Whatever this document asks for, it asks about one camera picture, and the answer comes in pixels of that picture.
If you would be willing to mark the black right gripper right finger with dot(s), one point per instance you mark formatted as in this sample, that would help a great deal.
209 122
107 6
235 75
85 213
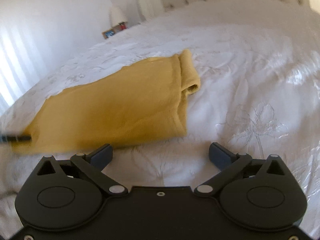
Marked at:
220 156

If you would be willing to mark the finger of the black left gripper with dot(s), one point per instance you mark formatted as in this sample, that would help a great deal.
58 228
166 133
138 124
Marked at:
14 138

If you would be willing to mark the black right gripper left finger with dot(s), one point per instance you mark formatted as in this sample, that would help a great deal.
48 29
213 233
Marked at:
101 157

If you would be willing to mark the yellow knit sweater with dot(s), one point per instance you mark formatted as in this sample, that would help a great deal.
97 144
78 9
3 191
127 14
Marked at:
144 102

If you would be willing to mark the white window curtain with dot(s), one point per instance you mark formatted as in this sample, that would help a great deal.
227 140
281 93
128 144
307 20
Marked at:
25 60

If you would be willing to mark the white table lamp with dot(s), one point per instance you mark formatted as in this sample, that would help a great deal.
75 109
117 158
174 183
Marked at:
117 16

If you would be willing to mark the wooden picture frame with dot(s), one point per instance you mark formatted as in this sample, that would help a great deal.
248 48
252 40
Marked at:
108 33

